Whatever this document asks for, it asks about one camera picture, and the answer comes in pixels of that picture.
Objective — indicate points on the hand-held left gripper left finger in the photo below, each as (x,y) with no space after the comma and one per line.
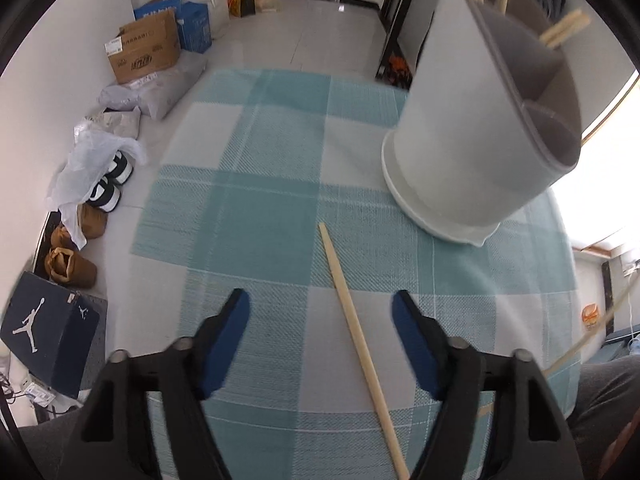
(227,340)

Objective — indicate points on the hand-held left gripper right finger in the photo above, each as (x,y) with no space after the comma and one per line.
(415,345)

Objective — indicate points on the grey white utensil holder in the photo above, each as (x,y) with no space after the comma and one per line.
(460,135)

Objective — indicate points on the teal checked tablecloth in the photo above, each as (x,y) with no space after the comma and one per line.
(260,210)

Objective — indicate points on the brown boot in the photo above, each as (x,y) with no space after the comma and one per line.
(75,272)
(92,222)

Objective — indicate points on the orange round object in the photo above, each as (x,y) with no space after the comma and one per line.
(590,316)

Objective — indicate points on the dark blue shoe box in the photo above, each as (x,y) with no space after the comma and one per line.
(45,330)

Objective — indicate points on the black white sneaker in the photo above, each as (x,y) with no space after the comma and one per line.
(120,170)
(105,195)

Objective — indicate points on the white paper tag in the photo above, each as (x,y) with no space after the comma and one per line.
(39,394)

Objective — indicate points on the person's right leg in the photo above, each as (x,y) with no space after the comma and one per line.
(610,395)

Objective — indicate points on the black floor mat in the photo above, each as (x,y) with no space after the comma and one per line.
(42,245)

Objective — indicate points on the white plastic bag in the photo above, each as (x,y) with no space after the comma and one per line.
(85,165)

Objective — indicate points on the white crumpled package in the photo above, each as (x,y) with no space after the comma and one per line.
(120,122)

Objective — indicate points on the large grey parcel bag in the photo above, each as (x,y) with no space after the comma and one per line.
(175,85)

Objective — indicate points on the small grey parcel bag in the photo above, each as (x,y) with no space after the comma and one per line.
(120,99)

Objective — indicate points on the small orange object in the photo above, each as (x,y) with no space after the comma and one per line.
(398,65)

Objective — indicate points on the brown cardboard box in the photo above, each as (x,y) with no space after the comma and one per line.
(145,50)

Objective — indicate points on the blue cardboard box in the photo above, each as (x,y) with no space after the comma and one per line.
(197,25)

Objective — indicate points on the white tote bag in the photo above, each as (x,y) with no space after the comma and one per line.
(217,10)

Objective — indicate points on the black metal frame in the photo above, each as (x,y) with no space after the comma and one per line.
(395,10)

